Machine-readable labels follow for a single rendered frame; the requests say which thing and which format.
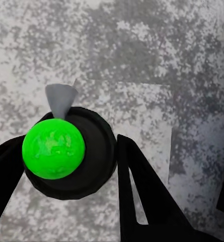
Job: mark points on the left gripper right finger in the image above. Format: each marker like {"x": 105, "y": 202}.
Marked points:
{"x": 166, "y": 222}

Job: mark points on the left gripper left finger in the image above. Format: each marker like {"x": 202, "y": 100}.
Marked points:
{"x": 11, "y": 169}

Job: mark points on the insectifuge atomizer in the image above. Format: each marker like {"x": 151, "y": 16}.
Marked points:
{"x": 72, "y": 151}

